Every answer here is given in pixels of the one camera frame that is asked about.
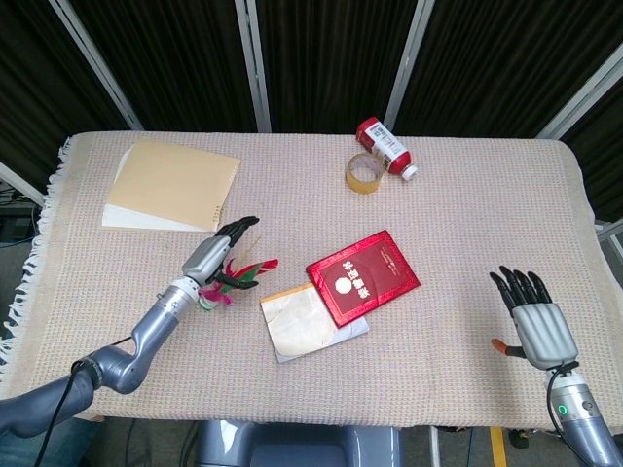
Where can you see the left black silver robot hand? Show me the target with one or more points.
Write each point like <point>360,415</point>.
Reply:
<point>207,255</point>

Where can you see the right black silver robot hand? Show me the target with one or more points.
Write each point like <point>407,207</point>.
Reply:
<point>545,331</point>

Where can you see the colourful feather shuttlecock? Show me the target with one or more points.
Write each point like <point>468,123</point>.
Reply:
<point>253,270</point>

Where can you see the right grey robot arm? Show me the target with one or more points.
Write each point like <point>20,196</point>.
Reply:
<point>584,423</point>

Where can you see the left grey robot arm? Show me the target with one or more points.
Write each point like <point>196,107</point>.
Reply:
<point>146,335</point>

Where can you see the tan kraft spiral notebook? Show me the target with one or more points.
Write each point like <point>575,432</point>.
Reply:
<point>170,185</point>

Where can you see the white paper sheets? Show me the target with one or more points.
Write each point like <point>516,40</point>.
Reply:
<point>121,219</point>

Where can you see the beige woven tablecloth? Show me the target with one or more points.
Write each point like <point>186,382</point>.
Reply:
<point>438,316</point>

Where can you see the cream cover notepad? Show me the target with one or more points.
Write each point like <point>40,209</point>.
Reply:
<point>297,326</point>

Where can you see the red foil certificate book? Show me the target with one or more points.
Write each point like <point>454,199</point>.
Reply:
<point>365,275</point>

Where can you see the clear yellowish tape roll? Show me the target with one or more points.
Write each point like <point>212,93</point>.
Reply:
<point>362,184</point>

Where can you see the black pleated curtain panel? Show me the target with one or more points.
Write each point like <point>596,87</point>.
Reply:
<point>170,63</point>
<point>331,58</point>
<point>601,165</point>
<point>496,63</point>
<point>39,92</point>

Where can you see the grey robot torso base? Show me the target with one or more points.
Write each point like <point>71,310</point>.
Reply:
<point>292,445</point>

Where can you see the red bottle white cap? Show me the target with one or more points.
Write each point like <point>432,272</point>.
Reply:
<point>389,148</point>

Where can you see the grey metal partition post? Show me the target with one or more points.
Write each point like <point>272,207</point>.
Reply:
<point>99,68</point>
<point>254,63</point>
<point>19,182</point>
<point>579,99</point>
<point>410,63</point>

